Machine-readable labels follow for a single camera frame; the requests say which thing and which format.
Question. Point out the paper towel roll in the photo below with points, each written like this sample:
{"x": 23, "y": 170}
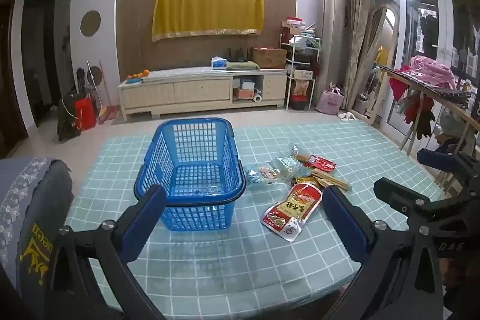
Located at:
{"x": 257, "y": 97}

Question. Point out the round brown wall decor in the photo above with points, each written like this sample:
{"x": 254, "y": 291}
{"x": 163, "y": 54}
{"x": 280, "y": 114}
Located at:
{"x": 90, "y": 23}

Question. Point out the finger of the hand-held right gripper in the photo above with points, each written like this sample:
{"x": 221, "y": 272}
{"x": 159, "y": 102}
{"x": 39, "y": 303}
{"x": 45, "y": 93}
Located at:
{"x": 401, "y": 196}
{"x": 437, "y": 159}

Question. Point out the orange printed snack box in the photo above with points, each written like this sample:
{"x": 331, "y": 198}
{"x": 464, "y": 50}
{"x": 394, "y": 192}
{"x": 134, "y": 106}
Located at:
{"x": 302, "y": 91}

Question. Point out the black bag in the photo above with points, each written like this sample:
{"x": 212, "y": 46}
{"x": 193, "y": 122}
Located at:
{"x": 67, "y": 121}

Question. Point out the glass sliding door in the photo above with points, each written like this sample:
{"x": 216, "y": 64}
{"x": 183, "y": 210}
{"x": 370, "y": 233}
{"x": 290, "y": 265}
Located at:
{"x": 423, "y": 5}

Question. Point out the hanging dark red clothes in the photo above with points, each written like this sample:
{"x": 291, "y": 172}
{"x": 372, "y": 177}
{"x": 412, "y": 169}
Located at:
{"x": 420, "y": 117}

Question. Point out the blue plastic basket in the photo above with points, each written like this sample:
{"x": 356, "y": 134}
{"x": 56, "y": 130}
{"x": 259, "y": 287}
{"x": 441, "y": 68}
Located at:
{"x": 176, "y": 140}

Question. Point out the red snack packet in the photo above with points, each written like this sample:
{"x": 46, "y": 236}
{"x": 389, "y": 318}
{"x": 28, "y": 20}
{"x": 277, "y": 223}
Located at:
{"x": 320, "y": 162}

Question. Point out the blue tissue box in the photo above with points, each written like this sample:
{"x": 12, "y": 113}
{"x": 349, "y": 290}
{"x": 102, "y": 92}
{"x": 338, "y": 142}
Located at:
{"x": 218, "y": 63}

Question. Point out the blue white box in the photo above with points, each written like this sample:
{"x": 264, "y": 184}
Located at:
{"x": 247, "y": 84}

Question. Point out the pink tote bag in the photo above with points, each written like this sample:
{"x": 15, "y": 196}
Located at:
{"x": 330, "y": 100}

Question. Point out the orange chips pouch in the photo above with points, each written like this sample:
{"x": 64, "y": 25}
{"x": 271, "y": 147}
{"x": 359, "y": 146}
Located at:
{"x": 304, "y": 182}

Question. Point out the patterned curtain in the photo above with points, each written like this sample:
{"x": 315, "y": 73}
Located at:
{"x": 356, "y": 24}

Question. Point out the standing air conditioner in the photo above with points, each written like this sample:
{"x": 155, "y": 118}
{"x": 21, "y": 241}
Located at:
{"x": 332, "y": 35}

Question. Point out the red white snack pouch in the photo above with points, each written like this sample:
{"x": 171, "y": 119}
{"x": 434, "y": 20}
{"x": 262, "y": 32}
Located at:
{"x": 296, "y": 207}

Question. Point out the green folded cushion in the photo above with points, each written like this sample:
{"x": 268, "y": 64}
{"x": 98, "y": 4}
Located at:
{"x": 243, "y": 65}

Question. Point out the red white box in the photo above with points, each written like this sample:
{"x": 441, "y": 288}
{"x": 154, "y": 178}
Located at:
{"x": 294, "y": 23}

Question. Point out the arched standing mirror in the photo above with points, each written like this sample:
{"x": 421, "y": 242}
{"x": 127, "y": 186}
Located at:
{"x": 386, "y": 39}

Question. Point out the white slipper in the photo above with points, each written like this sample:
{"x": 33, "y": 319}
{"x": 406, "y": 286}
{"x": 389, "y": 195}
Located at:
{"x": 341, "y": 116}
{"x": 351, "y": 116}

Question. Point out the red bag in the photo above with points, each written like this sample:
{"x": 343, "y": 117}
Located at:
{"x": 84, "y": 113}

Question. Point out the yellow cloth cover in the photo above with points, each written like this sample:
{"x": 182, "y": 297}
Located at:
{"x": 206, "y": 10}

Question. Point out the cream TV cabinet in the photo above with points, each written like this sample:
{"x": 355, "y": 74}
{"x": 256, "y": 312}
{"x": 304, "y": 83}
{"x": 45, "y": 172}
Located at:
{"x": 195, "y": 89}

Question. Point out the black router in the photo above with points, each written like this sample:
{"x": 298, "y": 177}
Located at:
{"x": 236, "y": 55}

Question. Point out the wafer biscuit pack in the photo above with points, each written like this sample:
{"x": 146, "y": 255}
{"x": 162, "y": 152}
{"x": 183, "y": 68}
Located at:
{"x": 332, "y": 180}

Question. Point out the blue fruit plate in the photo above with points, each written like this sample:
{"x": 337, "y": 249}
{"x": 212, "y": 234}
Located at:
{"x": 134, "y": 81}

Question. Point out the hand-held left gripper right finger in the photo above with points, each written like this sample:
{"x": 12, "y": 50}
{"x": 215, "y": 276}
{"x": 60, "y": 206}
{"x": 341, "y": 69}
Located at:
{"x": 345, "y": 222}

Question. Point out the wooden drying rack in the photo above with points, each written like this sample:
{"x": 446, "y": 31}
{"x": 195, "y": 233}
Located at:
{"x": 423, "y": 89}

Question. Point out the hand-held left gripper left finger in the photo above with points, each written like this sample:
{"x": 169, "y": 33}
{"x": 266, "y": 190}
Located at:
{"x": 144, "y": 218}

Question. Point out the brown cardboard box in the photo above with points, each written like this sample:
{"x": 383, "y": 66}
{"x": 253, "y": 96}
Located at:
{"x": 268, "y": 58}

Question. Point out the clear cartoon snack packet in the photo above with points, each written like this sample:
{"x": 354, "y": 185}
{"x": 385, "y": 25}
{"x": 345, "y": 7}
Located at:
{"x": 262, "y": 175}

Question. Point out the silver green snack packet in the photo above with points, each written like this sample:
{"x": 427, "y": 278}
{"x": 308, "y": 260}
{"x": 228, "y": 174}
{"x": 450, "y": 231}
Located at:
{"x": 290, "y": 168}

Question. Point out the teal checked tablecloth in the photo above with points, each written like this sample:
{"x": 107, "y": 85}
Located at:
{"x": 210, "y": 267}

